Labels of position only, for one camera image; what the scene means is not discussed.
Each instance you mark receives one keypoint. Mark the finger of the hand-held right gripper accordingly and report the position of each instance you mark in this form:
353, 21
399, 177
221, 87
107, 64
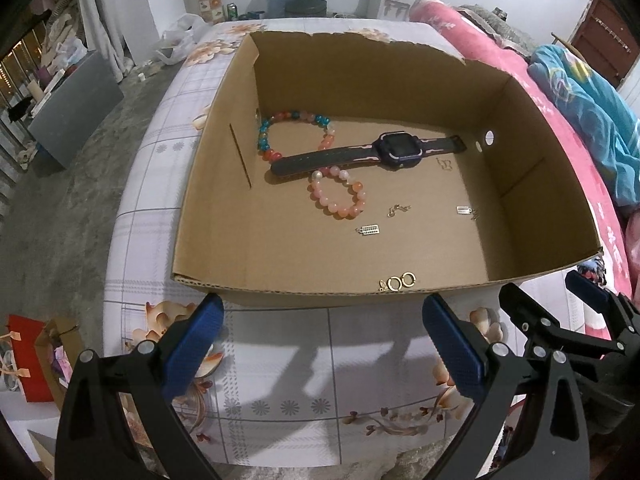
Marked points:
545, 332
585, 287

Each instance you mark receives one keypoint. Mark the red gift bag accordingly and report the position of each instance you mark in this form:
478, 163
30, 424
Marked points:
25, 360

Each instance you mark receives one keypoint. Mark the gold hoop earring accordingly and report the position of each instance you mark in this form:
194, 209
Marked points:
389, 283
403, 278

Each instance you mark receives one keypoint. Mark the white curtain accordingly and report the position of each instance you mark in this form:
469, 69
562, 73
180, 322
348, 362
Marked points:
100, 25

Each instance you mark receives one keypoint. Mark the hanging pink clothes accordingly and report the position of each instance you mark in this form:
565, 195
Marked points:
42, 0

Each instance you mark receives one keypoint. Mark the plaid floral tablecloth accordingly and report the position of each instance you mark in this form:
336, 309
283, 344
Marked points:
280, 360

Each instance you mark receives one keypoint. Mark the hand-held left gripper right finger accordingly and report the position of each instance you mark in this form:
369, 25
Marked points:
455, 345

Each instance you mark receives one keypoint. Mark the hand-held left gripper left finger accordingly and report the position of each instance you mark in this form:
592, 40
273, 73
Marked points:
192, 345

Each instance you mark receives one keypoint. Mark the green drink can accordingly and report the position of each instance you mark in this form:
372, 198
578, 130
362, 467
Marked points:
232, 11

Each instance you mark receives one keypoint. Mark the gold butterfly pendant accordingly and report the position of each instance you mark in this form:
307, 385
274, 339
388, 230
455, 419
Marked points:
444, 164

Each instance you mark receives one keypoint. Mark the small gold clasp charm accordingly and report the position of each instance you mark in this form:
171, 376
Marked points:
397, 209

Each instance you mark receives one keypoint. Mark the blue printed blanket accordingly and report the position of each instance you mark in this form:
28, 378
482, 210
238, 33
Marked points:
575, 90

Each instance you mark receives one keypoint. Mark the silver tag pendant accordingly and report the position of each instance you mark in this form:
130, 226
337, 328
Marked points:
463, 209

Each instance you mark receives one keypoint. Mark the brown wooden door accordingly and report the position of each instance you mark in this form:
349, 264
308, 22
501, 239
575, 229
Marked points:
605, 35

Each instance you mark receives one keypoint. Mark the camouflage cloth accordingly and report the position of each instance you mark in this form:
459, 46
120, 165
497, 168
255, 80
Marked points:
492, 20

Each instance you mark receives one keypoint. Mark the brown cardboard box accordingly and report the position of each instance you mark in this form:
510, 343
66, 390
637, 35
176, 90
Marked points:
300, 240

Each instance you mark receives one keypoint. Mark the brown paper bag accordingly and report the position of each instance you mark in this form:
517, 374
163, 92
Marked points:
62, 342

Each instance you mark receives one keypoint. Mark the white water dispenser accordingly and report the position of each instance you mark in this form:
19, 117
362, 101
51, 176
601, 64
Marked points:
390, 4

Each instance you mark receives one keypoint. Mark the grey box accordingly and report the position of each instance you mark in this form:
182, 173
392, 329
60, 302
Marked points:
75, 105

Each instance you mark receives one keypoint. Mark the tiny gold charm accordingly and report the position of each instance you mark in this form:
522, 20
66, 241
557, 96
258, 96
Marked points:
382, 285

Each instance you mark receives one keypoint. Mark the black round bin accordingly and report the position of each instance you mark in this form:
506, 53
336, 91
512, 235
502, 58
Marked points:
306, 9

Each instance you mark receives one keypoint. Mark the white plastic bag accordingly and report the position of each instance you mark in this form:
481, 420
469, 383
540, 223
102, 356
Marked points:
175, 40

